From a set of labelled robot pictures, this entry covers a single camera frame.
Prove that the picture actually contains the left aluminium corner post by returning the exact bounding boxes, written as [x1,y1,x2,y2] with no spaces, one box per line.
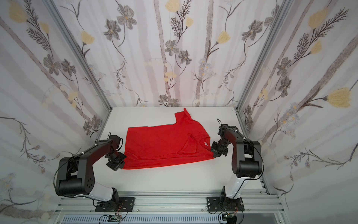
[43,0,112,113]

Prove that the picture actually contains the red t-shirt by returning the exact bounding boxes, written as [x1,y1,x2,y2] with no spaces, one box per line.
[124,109,214,170]

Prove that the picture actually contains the right aluminium corner post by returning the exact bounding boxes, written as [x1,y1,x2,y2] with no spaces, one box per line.
[236,0,293,111]

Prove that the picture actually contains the small circuit board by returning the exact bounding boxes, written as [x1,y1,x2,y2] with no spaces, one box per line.
[222,214,237,224]
[106,215,123,223]

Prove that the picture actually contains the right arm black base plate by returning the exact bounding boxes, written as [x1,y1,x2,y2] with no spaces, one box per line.
[206,197,245,212]

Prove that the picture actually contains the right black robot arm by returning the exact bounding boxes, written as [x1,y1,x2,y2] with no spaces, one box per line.
[211,119,264,204]

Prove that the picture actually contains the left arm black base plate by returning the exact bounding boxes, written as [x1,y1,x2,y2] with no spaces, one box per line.
[95,197,136,212]

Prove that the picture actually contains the left small circuit board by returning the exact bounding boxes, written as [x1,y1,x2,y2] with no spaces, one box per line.
[106,215,123,223]

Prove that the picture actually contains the right small circuit board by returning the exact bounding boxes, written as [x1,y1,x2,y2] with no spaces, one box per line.
[222,214,237,224]

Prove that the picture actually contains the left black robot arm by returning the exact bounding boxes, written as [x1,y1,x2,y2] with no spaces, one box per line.
[53,135,126,203]

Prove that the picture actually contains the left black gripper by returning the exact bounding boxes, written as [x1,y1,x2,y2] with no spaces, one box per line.
[106,151,128,170]

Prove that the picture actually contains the aluminium corner post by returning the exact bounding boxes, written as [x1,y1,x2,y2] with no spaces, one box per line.
[43,0,112,113]
[236,0,293,111]

